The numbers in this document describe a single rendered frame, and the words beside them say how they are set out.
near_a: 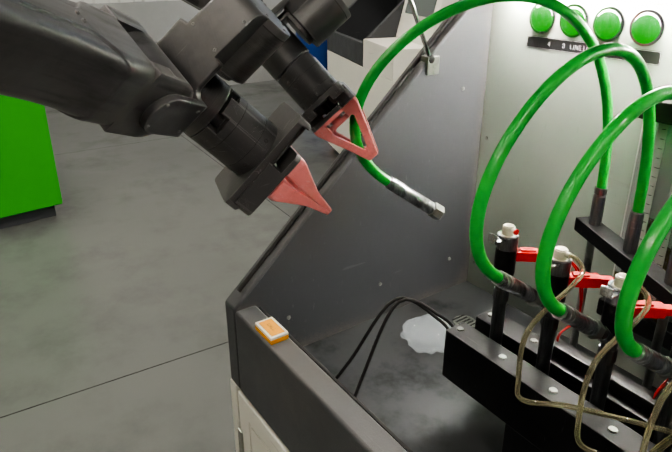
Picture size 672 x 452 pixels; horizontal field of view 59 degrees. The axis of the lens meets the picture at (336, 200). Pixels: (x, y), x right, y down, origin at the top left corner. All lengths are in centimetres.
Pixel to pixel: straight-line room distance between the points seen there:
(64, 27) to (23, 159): 349
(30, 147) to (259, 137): 335
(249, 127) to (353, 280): 62
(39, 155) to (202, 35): 340
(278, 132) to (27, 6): 26
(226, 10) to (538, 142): 75
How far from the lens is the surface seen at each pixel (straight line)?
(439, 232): 121
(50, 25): 36
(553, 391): 82
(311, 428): 86
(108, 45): 40
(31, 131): 382
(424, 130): 109
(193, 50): 49
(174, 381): 242
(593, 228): 97
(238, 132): 52
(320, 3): 77
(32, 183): 390
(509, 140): 62
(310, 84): 76
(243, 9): 48
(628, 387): 83
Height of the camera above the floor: 148
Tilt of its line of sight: 22 degrees down
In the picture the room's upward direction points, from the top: straight up
